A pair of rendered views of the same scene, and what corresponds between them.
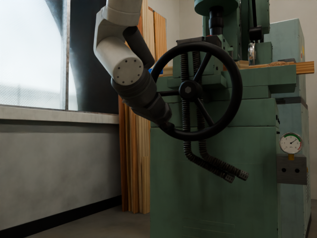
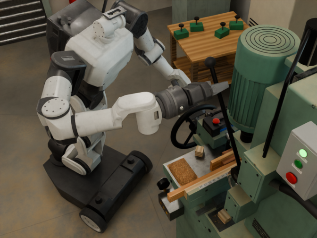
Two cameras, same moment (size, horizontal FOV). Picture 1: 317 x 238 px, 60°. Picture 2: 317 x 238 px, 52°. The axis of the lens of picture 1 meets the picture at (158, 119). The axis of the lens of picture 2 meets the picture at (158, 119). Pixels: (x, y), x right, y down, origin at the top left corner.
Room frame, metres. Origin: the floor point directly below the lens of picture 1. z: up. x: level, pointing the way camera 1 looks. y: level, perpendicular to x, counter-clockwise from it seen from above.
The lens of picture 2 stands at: (1.35, -1.04, 2.02)
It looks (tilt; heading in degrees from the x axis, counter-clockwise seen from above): 46 degrees down; 130
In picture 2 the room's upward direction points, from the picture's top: 4 degrees counter-clockwise
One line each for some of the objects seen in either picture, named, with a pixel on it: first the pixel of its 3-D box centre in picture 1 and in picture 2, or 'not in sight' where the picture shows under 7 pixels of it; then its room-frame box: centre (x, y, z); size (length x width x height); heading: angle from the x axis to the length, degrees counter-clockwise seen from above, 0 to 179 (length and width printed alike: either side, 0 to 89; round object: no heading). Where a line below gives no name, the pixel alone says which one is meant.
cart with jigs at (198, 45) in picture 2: not in sight; (212, 54); (0.21, 1.10, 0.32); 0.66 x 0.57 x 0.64; 56
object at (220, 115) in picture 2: (199, 45); (217, 120); (0.93, -0.14, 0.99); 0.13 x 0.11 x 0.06; 65
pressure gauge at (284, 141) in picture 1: (290, 146); (163, 185); (0.80, -0.38, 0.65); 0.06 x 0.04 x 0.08; 65
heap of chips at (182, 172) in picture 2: (278, 66); (182, 170); (0.92, -0.41, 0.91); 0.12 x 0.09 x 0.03; 155
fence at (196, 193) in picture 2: not in sight; (251, 165); (1.14, -0.23, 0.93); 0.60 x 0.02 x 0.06; 65
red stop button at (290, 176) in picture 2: not in sight; (291, 178); (1.32, -0.53, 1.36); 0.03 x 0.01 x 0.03; 155
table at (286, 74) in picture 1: (205, 83); (228, 149); (1.01, -0.17, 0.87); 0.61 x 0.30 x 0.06; 65
